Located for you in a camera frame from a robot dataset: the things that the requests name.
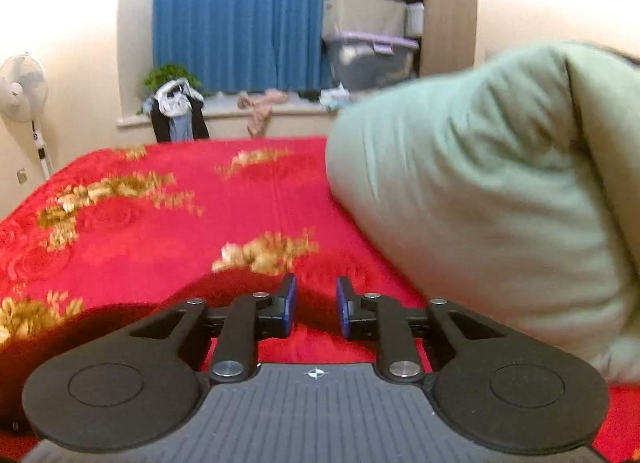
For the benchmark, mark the pale green pillow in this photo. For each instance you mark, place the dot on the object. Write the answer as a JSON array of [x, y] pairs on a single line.
[[480, 193]]

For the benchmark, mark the beige cloth on windowsill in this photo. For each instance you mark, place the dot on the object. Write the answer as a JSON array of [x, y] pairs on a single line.
[[260, 108]]

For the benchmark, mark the white standing fan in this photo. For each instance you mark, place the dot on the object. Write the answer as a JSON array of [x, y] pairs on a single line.
[[20, 88]]

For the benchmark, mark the wooden wardrobe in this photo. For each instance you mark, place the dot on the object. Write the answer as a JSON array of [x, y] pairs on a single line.
[[447, 3]]

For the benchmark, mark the beige storage box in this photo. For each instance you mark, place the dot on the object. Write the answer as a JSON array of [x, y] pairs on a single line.
[[365, 15]]

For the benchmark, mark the red floral blanket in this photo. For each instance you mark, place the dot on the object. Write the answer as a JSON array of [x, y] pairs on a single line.
[[150, 243]]

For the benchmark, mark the wall socket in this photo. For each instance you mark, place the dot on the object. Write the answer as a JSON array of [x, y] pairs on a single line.
[[21, 175]]

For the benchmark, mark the pile of clothes on chair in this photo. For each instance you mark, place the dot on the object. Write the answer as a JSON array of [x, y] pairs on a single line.
[[177, 110]]

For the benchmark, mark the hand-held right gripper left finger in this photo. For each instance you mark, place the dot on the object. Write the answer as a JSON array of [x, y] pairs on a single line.
[[289, 302]]

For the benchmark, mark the grey storage bin purple lid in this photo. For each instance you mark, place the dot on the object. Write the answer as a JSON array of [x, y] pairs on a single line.
[[372, 63]]

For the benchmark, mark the green potted plant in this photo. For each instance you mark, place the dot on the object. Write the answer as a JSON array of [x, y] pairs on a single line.
[[167, 75]]

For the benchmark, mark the blue curtain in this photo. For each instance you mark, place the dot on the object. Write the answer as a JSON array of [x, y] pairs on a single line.
[[240, 18]]

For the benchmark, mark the pale blue cloth on windowsill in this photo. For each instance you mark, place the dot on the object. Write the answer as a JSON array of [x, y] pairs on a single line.
[[334, 95]]

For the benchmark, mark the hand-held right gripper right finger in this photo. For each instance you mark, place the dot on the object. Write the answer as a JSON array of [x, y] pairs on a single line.
[[344, 304]]

